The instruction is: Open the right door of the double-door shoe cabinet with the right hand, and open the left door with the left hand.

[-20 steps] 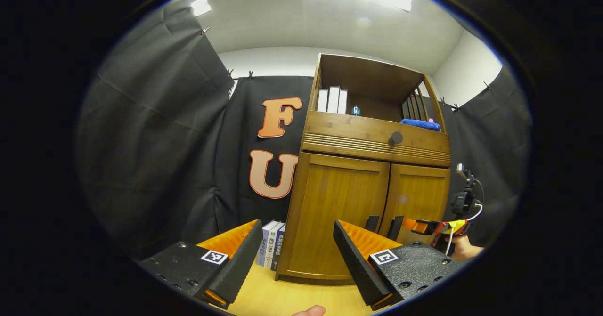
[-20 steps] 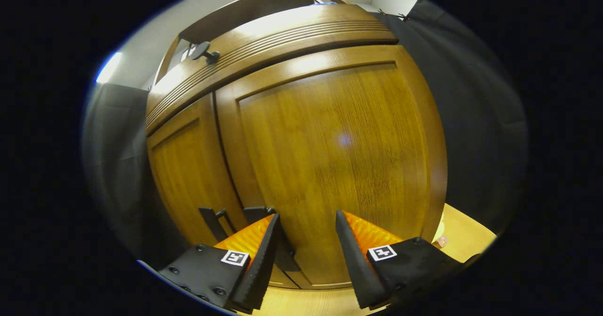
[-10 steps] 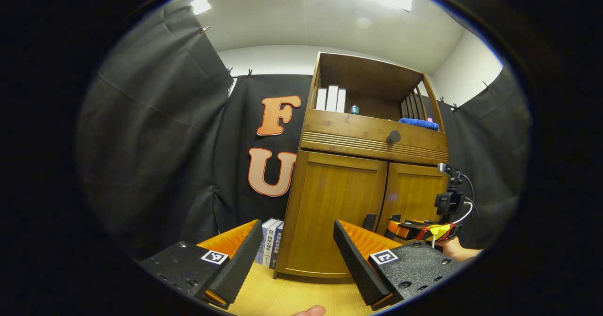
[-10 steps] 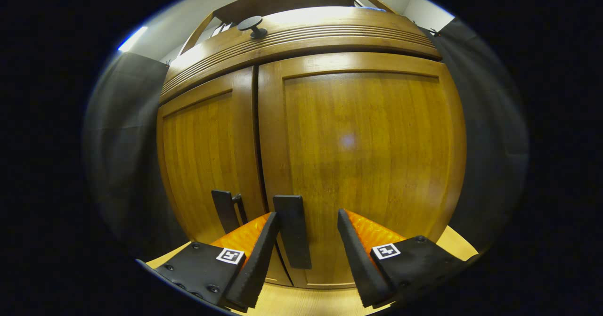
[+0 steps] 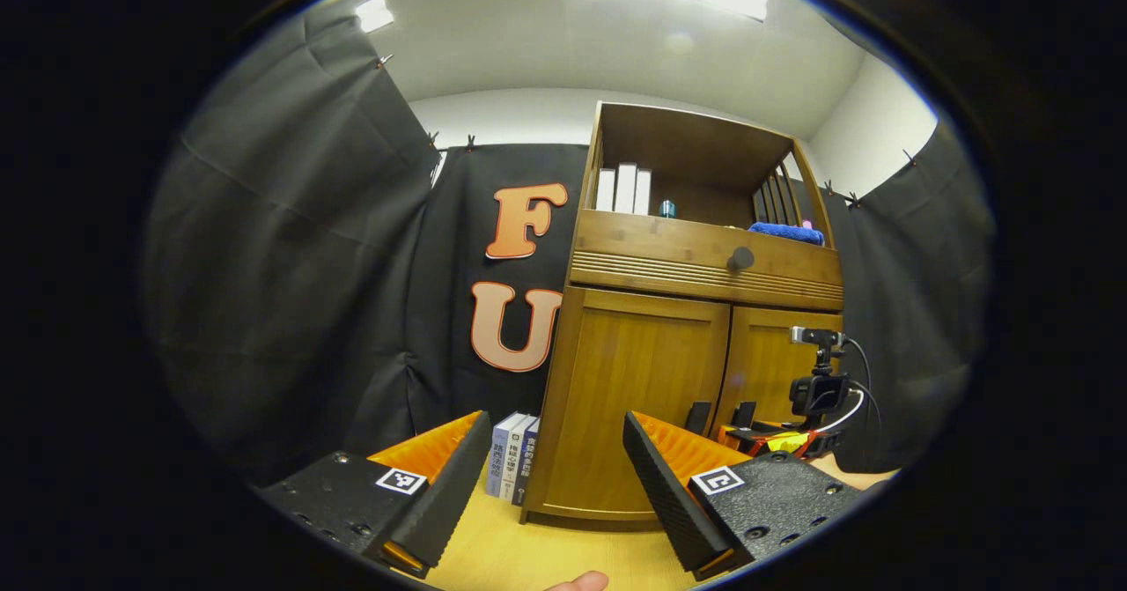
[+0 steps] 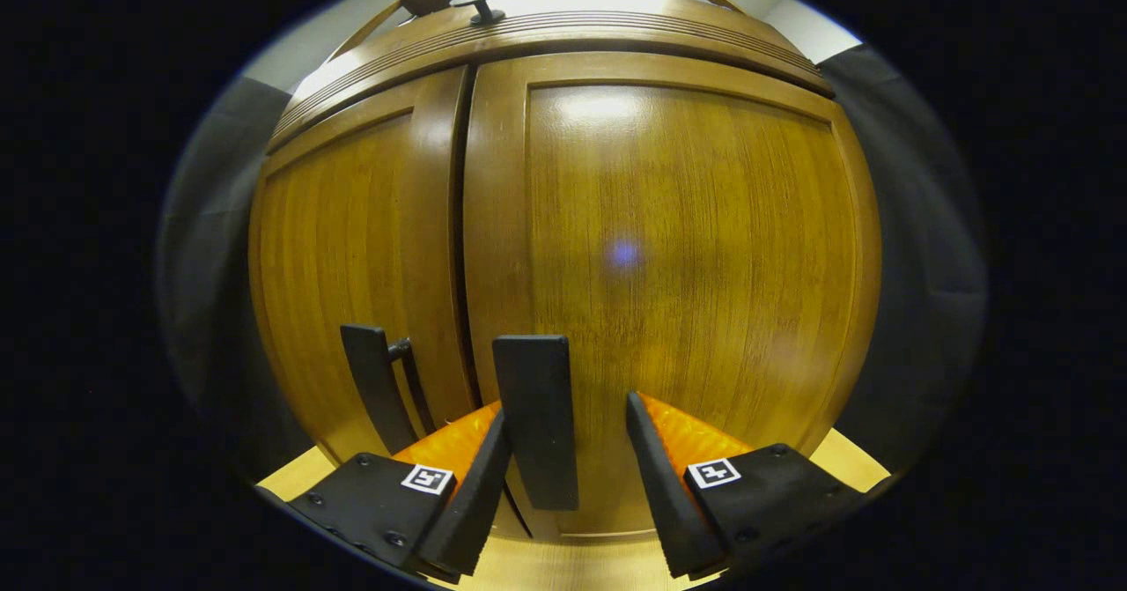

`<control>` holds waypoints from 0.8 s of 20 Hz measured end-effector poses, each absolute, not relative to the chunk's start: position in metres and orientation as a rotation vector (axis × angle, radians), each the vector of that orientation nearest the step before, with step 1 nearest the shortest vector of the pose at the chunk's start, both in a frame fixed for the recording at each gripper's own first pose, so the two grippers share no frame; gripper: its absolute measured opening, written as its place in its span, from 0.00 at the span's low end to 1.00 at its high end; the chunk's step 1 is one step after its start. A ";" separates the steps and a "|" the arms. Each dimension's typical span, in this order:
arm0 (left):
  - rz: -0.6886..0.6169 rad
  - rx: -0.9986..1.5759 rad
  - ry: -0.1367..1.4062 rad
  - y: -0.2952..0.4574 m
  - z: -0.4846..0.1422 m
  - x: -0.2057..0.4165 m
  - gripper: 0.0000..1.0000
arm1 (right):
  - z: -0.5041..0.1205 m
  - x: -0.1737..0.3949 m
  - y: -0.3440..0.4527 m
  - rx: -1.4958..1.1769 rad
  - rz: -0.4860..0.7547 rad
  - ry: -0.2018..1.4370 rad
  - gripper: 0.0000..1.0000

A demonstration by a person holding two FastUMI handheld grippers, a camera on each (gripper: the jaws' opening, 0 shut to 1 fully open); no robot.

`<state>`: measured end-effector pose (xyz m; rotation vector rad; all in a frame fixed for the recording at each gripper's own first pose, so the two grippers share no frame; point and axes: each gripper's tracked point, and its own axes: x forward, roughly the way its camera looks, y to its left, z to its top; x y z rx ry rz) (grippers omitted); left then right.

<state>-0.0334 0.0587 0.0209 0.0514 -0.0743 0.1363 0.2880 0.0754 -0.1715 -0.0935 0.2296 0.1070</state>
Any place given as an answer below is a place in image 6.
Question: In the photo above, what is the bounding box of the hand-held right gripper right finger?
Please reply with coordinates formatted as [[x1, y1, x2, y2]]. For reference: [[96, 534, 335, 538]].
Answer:
[[627, 391, 868, 579]]

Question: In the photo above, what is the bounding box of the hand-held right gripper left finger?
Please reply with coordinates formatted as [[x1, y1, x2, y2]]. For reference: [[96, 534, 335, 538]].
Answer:
[[286, 400, 513, 585]]

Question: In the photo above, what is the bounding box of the black door handle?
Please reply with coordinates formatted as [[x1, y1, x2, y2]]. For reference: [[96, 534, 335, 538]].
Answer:
[[341, 324, 437, 455], [492, 336, 579, 511]]

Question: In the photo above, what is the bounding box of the wooden shoe cabinet door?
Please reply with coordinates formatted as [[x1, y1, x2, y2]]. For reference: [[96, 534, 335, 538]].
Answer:
[[462, 52, 883, 539], [249, 67, 481, 469]]

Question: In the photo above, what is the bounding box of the wooden double-door shoe cabinet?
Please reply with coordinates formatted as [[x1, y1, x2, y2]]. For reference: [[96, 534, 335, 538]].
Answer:
[[249, 0, 883, 543]]

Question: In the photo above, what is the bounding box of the black round drawer knob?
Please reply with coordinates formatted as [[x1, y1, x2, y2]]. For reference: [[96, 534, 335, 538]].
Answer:
[[450, 0, 507, 26]]

